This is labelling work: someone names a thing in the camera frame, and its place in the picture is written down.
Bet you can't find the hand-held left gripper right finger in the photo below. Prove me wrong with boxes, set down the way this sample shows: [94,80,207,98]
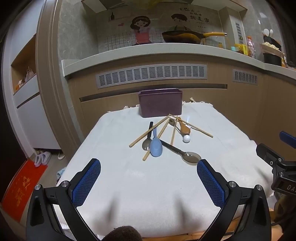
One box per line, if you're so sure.
[196,159,271,241]

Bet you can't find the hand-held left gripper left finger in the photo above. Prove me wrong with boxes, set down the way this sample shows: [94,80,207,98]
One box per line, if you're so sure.
[26,158,101,241]

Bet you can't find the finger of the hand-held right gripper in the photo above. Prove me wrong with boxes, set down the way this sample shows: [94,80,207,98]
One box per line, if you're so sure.
[279,131,296,149]
[256,143,286,173]

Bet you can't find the orange wooden spoon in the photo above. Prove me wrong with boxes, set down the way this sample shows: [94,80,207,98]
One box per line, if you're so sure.
[177,117,191,135]

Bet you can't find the blue plastic spoon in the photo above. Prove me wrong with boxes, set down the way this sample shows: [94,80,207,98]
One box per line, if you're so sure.
[150,127,163,158]

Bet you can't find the black handled small spoon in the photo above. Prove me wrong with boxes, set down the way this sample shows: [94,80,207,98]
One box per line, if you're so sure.
[142,121,154,151]

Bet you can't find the brown translucent spoon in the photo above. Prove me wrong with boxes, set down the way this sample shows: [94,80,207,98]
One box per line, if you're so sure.
[168,118,184,134]

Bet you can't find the purple utensil holder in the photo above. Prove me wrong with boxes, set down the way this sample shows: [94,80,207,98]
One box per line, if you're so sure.
[138,88,183,118]

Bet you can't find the person's right forearm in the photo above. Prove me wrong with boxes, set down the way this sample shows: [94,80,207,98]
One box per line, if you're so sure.
[274,192,296,224]

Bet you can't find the light blue cloth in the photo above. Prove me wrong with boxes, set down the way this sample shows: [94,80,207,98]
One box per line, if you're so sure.
[56,168,68,184]

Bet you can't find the grey slippers pair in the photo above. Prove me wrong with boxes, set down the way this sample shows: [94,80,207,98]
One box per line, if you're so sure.
[34,151,53,168]

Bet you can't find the white cloth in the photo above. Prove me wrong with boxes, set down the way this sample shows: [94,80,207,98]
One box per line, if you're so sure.
[59,101,278,239]

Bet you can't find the wooden kitchen cabinet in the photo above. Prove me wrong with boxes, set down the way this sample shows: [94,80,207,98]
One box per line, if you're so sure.
[66,58,296,167]

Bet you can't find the red doormat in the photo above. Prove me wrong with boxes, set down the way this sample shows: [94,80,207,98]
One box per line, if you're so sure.
[1,160,49,222]

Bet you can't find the small grey vent grille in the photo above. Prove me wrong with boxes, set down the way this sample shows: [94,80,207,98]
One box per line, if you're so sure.
[232,69,258,86]

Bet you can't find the black pot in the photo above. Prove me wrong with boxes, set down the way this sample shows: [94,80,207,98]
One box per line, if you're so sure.
[263,52,283,67]

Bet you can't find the white shelf cabinet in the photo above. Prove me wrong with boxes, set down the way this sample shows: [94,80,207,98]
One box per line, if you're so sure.
[10,34,61,152]

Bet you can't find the clear bottle orange cap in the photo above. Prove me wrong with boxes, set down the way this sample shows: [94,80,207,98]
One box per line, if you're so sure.
[246,36,256,59]

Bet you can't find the yellow jar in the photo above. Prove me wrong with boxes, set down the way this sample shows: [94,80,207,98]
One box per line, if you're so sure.
[234,44,247,55]

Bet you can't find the packets on shelf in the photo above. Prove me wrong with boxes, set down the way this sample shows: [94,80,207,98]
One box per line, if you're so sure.
[15,67,37,91]

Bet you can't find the long grey vent grille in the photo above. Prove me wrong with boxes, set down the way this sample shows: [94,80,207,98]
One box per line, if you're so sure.
[96,64,208,90]

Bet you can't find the wall outlet panel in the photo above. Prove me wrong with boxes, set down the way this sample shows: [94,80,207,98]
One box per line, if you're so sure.
[234,21,244,45]

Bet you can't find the black wok yellow handle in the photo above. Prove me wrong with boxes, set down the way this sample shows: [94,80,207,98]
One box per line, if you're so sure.
[161,31,228,44]

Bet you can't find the cartoon wall poster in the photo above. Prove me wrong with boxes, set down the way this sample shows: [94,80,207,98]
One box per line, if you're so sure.
[98,6,221,52]

